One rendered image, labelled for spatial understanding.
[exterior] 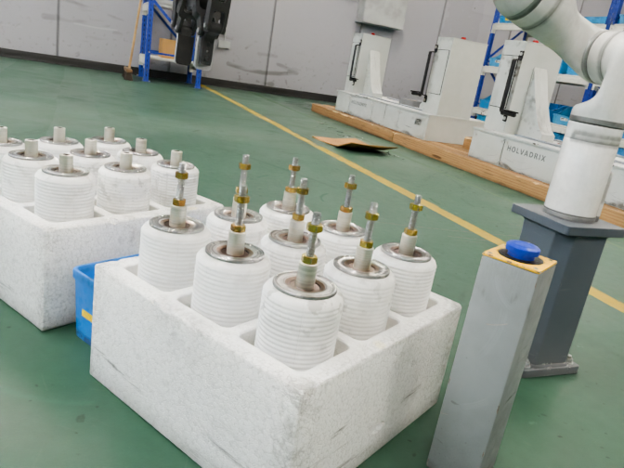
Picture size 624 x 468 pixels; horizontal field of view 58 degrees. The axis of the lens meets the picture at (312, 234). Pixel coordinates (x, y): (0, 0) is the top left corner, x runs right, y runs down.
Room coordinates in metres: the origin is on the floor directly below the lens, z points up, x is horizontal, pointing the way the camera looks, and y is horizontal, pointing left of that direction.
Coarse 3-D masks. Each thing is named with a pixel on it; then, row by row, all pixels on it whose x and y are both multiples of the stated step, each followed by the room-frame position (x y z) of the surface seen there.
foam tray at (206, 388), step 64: (128, 320) 0.67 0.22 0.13; (192, 320) 0.61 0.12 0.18; (256, 320) 0.63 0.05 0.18; (448, 320) 0.77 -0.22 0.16; (128, 384) 0.66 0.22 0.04; (192, 384) 0.59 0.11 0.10; (256, 384) 0.53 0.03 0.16; (320, 384) 0.52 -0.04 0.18; (384, 384) 0.64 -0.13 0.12; (192, 448) 0.58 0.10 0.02; (256, 448) 0.52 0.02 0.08; (320, 448) 0.54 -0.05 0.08
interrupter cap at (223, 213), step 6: (216, 210) 0.83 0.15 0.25; (222, 210) 0.84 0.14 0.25; (228, 210) 0.85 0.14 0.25; (246, 210) 0.87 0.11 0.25; (252, 210) 0.87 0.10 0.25; (216, 216) 0.81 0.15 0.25; (222, 216) 0.80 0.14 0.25; (228, 216) 0.81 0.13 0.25; (246, 216) 0.84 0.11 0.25; (252, 216) 0.84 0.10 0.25; (258, 216) 0.84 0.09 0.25; (234, 222) 0.80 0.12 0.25; (246, 222) 0.80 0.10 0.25; (252, 222) 0.81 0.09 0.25; (258, 222) 0.82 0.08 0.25
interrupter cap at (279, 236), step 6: (282, 228) 0.80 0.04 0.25; (270, 234) 0.76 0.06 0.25; (276, 234) 0.77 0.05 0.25; (282, 234) 0.77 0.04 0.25; (306, 234) 0.79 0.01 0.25; (276, 240) 0.74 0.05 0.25; (282, 240) 0.74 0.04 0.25; (288, 240) 0.76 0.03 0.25; (306, 240) 0.77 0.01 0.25; (318, 240) 0.77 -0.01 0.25; (288, 246) 0.73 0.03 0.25; (294, 246) 0.73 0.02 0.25; (300, 246) 0.73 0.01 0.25; (306, 246) 0.73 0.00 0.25; (318, 246) 0.75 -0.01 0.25
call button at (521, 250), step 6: (510, 240) 0.66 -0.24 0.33; (516, 240) 0.67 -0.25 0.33; (510, 246) 0.65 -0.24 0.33; (516, 246) 0.64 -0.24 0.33; (522, 246) 0.64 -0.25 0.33; (528, 246) 0.65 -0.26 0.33; (534, 246) 0.65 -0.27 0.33; (510, 252) 0.65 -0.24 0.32; (516, 252) 0.64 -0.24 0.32; (522, 252) 0.64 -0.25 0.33; (528, 252) 0.63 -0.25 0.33; (534, 252) 0.64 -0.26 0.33; (522, 258) 0.64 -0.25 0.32; (528, 258) 0.64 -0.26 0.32; (534, 258) 0.64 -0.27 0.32
